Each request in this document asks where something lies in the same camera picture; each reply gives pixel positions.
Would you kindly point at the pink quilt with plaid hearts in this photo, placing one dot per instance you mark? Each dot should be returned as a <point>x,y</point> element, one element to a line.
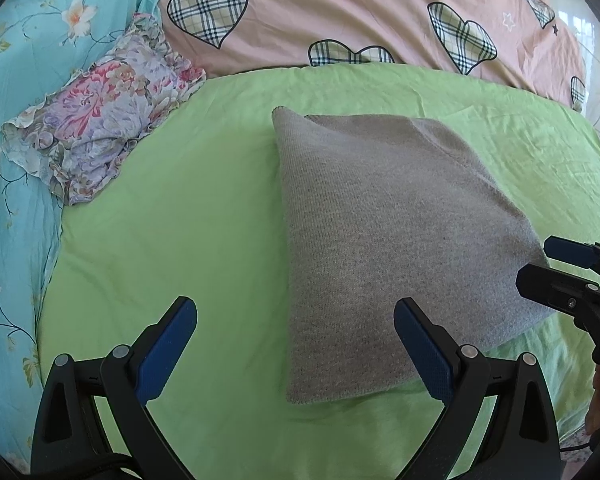
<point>330,10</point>

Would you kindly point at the turquoise floral bed cover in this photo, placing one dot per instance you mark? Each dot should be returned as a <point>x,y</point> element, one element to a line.
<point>15,240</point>

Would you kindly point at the grey knit sweater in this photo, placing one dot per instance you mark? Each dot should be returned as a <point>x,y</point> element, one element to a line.
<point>390,240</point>

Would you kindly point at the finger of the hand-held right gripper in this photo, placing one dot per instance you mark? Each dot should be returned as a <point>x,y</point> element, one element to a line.
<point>550,285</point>
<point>572,252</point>

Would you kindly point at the floral ruffled pillow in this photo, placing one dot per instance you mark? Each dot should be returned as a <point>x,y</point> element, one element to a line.
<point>105,110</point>

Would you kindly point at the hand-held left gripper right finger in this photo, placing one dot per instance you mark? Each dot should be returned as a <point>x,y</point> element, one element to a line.
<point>425,350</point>

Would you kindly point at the green bed sheet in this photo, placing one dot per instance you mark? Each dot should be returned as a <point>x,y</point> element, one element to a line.
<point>190,220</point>

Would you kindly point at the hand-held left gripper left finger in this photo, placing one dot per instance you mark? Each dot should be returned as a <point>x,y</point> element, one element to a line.
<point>162,355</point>

